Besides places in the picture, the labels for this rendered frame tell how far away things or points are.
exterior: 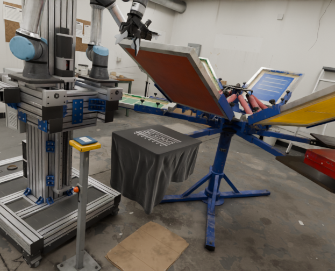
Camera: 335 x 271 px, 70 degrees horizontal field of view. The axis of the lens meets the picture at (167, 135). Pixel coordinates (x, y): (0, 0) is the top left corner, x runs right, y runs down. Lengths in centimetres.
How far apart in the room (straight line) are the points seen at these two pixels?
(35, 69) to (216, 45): 539
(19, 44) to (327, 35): 524
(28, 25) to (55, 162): 101
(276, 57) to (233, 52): 101
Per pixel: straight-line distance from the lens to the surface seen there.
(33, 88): 162
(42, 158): 207
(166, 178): 160
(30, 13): 150
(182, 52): 131
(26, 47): 148
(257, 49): 609
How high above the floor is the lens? 150
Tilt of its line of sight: 18 degrees down
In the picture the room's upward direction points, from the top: 9 degrees clockwise
